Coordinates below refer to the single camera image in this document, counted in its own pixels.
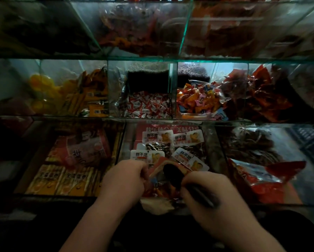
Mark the pile of dark seeds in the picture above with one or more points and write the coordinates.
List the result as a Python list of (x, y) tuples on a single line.
[(147, 78)]

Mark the stack of yellow stick packets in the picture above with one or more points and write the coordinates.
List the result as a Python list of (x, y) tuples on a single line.
[(65, 181)]

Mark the person's left forearm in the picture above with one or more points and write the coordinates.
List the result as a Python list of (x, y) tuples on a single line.
[(94, 228)]

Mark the black plastic crate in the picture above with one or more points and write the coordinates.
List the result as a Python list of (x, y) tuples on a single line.
[(309, 146)]

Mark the pile of red white candies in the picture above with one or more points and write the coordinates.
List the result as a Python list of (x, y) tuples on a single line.
[(146, 106)]

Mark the red snack bag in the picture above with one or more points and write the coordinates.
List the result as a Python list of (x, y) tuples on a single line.
[(159, 192)]

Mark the black scoop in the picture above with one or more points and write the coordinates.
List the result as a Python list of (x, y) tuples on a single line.
[(174, 175)]

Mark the pile of dark red packets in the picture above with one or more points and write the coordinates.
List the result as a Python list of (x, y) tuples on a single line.
[(262, 97)]

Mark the person's right hand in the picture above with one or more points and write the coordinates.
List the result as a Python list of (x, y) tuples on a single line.
[(220, 207)]

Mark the pile of orange red snacks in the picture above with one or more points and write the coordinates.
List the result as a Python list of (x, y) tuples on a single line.
[(130, 31)]

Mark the pink snack bag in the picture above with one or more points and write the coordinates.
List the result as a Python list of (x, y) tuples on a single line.
[(86, 149)]

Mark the person's right fingers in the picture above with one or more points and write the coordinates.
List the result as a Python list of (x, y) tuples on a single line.
[(188, 190)]

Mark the person's left fingers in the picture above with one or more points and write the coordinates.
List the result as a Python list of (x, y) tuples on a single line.
[(143, 174)]

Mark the pile of red brown snacks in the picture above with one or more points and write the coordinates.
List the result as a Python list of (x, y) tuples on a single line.
[(225, 31)]

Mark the red plastic bag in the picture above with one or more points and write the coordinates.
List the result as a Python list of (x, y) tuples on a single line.
[(262, 183)]

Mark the glass display case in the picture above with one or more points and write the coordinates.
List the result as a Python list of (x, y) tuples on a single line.
[(157, 59)]

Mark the pile of dark dried snacks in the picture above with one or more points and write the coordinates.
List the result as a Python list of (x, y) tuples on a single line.
[(251, 146)]

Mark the red printed box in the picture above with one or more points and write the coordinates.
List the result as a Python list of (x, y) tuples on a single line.
[(159, 126)]

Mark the white label snack packet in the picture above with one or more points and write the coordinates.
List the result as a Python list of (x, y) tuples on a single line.
[(143, 155), (189, 137), (157, 136), (191, 160)]

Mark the pile of orange candies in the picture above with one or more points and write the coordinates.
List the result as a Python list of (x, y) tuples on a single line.
[(199, 99)]

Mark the person's right forearm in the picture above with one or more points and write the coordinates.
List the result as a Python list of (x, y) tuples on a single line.
[(249, 238)]

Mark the pile of yellow packets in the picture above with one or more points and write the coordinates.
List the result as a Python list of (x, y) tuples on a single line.
[(75, 97)]

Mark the person's left hand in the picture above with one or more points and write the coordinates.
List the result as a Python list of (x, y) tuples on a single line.
[(122, 181)]

